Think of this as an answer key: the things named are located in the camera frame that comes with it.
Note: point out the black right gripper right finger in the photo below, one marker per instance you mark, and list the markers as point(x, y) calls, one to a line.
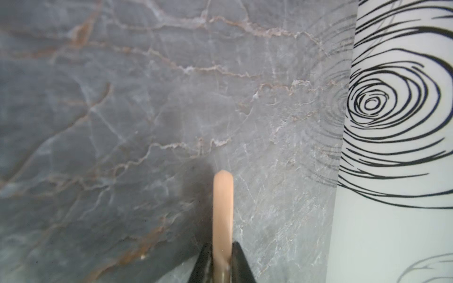
point(240, 269)

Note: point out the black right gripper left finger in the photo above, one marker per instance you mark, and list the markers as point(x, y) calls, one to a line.
point(203, 269)

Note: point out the pink handled fruit knife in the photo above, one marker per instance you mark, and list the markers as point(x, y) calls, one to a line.
point(222, 225)

